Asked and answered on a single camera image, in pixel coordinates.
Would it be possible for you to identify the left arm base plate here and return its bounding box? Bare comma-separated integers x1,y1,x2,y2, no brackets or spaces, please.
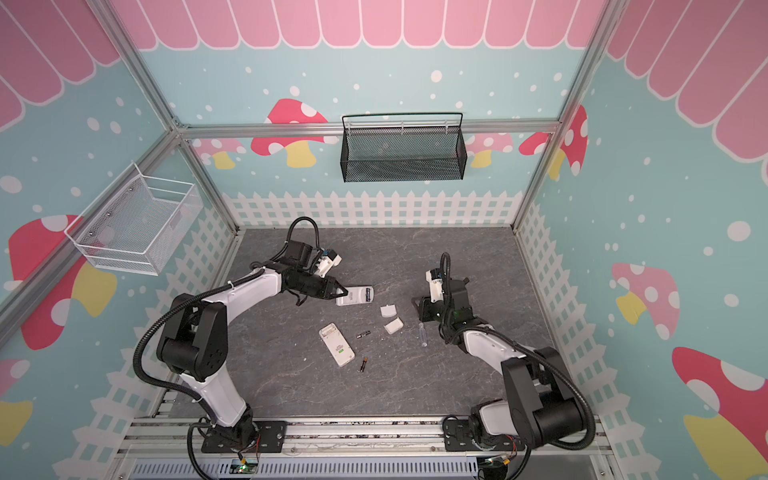
202,420,288,454

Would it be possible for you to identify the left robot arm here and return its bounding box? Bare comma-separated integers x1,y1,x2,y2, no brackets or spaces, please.
132,216,348,451

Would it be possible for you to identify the white slotted cable duct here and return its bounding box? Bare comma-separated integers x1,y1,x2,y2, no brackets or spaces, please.
128,458,481,480

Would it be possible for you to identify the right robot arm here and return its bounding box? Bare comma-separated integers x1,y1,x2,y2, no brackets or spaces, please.
416,252,597,451

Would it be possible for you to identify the white remote control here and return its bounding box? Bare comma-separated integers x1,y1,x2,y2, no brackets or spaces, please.
335,286,374,306
319,323,355,367

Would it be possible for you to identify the clear handle screwdriver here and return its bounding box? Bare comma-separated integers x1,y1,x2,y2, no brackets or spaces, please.
418,323,428,348

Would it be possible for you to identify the black mesh wall basket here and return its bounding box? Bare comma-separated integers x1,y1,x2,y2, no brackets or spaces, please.
340,112,468,183

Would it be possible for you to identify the white mesh wall basket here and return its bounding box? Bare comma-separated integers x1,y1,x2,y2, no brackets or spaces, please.
64,164,203,276

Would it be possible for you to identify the white battery cover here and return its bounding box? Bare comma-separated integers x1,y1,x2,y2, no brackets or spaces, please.
380,305,397,318
384,318,404,335

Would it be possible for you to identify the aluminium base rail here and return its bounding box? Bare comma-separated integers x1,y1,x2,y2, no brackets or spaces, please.
110,415,619,480

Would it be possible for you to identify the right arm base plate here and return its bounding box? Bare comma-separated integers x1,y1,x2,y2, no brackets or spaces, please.
441,415,480,452

